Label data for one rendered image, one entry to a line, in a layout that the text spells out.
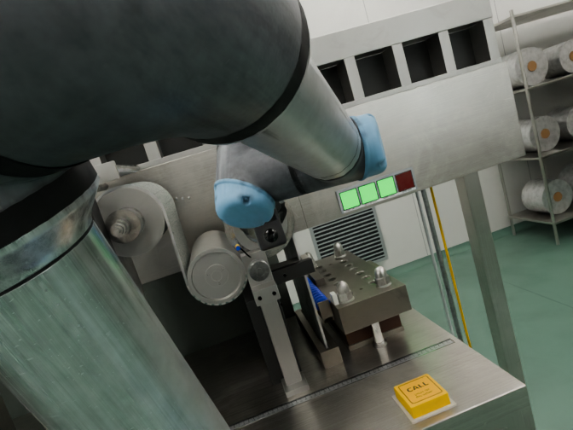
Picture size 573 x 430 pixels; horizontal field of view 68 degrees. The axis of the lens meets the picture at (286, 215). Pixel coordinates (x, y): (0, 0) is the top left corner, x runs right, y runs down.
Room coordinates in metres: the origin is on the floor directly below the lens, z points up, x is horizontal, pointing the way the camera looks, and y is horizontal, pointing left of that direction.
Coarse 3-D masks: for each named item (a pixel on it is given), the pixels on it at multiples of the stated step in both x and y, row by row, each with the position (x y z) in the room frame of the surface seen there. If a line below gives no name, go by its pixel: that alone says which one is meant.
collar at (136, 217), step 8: (120, 208) 0.84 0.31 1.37; (128, 208) 0.83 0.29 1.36; (112, 216) 0.79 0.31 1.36; (120, 216) 0.80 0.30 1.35; (128, 216) 0.80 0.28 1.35; (136, 216) 0.80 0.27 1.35; (136, 224) 0.80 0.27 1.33; (144, 224) 0.85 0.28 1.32; (136, 232) 0.80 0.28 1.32; (112, 240) 0.79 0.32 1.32; (120, 240) 0.79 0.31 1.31; (128, 240) 0.80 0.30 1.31
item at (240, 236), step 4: (284, 220) 0.88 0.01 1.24; (284, 224) 0.88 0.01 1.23; (236, 228) 0.87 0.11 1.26; (284, 228) 0.88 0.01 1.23; (236, 232) 0.87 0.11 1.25; (240, 232) 0.87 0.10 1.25; (284, 232) 0.88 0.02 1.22; (236, 236) 0.87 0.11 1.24; (240, 236) 0.87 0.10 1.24; (244, 236) 0.87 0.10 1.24; (240, 240) 0.87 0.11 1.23; (244, 240) 0.87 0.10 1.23; (248, 240) 0.87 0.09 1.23; (244, 244) 0.87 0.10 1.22; (248, 244) 0.87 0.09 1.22; (252, 244) 0.87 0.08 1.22; (256, 244) 0.87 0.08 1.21; (248, 248) 0.87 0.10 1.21; (252, 248) 0.87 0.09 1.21; (256, 248) 0.87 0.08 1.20; (272, 248) 0.88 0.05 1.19
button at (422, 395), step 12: (408, 384) 0.70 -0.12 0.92; (420, 384) 0.69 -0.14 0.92; (432, 384) 0.68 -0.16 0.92; (396, 396) 0.70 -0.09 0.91; (408, 396) 0.67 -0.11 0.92; (420, 396) 0.66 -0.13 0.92; (432, 396) 0.65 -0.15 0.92; (444, 396) 0.65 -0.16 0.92; (408, 408) 0.65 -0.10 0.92; (420, 408) 0.64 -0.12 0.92; (432, 408) 0.64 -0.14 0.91
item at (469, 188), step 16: (464, 176) 1.48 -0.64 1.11; (464, 192) 1.49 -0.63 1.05; (480, 192) 1.48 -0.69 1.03; (464, 208) 1.51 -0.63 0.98; (480, 208) 1.48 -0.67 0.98; (480, 224) 1.48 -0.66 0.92; (480, 240) 1.48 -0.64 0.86; (480, 256) 1.48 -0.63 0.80; (496, 256) 1.48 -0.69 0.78; (480, 272) 1.51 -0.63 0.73; (496, 272) 1.48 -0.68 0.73; (496, 288) 1.48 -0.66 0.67; (496, 304) 1.48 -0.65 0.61; (496, 320) 1.48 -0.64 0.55; (496, 336) 1.50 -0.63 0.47; (512, 336) 1.48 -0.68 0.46; (496, 352) 1.52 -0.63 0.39; (512, 352) 1.48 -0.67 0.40; (512, 368) 1.48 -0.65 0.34; (528, 416) 1.48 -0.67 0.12
